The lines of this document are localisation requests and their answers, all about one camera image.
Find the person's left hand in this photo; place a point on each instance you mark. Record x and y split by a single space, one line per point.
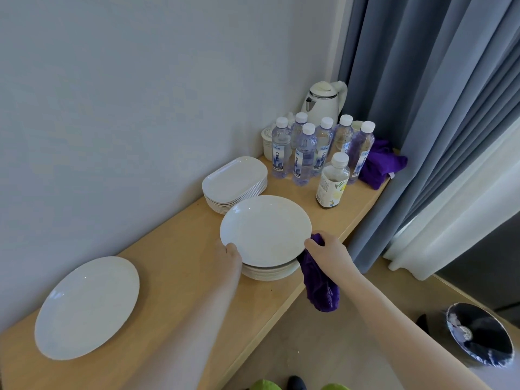
228 261

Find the person's right hand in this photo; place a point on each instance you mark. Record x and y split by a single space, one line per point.
333 253

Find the person's left thumb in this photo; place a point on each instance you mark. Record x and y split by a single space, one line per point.
232 250

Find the person's right thumb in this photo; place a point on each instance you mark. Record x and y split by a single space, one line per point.
312 246

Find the round white plate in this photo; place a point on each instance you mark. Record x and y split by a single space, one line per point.
266 229

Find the purple cleaning cloth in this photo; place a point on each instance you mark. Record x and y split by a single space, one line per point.
380 164
319 286

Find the person's right forearm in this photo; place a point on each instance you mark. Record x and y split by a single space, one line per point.
390 324

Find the person's left forearm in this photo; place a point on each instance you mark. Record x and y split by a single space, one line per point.
191 333

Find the stack of round white dishes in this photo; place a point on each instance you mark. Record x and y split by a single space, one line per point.
270 272

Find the yellow label drink bottle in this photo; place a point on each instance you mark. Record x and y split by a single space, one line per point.
332 184

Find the stack of rectangular white plates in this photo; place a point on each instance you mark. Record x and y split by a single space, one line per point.
235 184

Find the group of clear water bottles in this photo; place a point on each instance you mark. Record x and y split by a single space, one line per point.
305 158

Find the white lidded cup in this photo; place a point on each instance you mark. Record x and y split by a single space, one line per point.
268 142

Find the green slipper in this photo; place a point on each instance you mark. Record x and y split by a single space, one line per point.
263 385
335 387

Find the white electric kettle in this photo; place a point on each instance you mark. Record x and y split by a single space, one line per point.
323 99

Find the white sheer curtain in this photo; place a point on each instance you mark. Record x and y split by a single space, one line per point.
459 227

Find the oval white plate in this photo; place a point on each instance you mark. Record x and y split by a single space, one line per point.
87 308

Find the blue grey curtain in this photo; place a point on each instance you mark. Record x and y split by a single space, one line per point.
422 97

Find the black lined waste bin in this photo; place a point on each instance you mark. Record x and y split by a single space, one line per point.
479 335

